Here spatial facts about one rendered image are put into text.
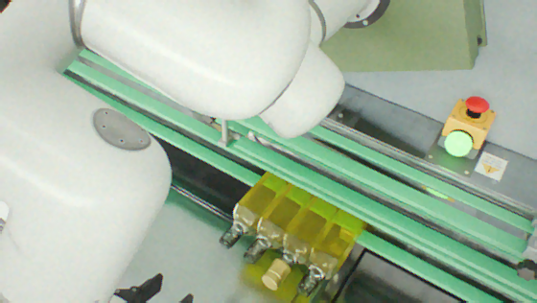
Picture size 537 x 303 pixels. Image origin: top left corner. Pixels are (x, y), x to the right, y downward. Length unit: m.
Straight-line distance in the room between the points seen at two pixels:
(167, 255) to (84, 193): 0.80
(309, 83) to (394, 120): 0.51
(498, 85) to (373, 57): 0.22
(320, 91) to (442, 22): 0.36
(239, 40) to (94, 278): 0.17
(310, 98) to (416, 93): 0.53
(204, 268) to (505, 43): 0.71
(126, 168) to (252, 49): 0.11
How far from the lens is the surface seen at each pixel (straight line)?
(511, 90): 0.94
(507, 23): 0.89
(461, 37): 0.81
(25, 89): 0.31
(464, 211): 0.89
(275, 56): 0.31
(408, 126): 0.98
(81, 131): 0.29
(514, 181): 0.95
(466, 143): 0.90
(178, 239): 1.10
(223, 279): 1.04
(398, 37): 0.85
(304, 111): 0.49
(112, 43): 0.34
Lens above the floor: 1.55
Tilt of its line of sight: 38 degrees down
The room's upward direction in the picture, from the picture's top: 136 degrees counter-clockwise
